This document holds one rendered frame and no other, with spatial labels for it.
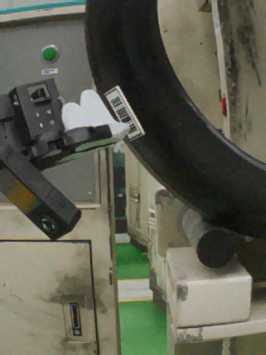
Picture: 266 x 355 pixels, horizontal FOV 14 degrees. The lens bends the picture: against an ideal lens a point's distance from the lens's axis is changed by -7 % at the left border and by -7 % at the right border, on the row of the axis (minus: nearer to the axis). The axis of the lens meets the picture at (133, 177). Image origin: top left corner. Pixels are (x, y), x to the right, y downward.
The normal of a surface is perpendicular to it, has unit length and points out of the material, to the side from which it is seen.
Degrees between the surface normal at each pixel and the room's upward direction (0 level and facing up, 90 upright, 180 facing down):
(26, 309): 90
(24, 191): 129
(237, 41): 90
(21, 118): 98
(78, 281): 90
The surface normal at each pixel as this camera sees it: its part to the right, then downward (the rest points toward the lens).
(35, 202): -0.45, 0.67
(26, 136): -0.74, 0.19
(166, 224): 0.00, 0.05
